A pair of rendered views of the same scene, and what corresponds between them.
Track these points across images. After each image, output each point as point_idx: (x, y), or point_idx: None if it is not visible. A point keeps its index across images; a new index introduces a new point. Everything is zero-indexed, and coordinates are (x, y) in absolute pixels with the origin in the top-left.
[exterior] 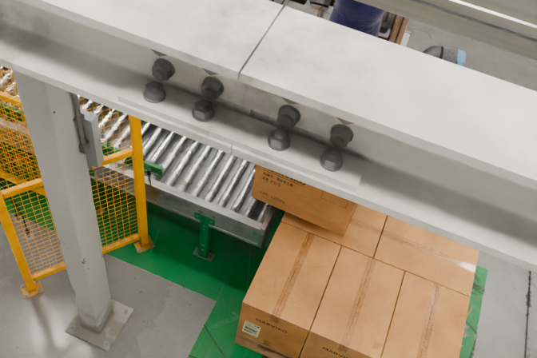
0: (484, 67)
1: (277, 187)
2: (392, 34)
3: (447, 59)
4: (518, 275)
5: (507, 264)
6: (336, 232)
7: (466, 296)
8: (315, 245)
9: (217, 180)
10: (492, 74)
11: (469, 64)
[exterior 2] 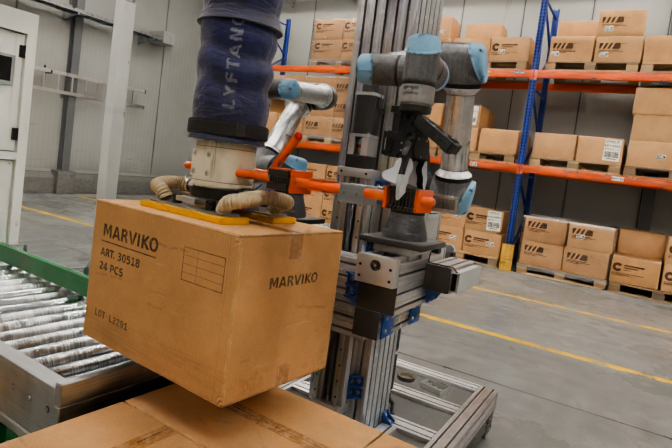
0: (625, 403)
1: (118, 282)
2: (388, 107)
3: (451, 47)
4: None
5: None
6: (208, 398)
7: None
8: (160, 447)
9: (64, 340)
10: (640, 411)
11: (599, 396)
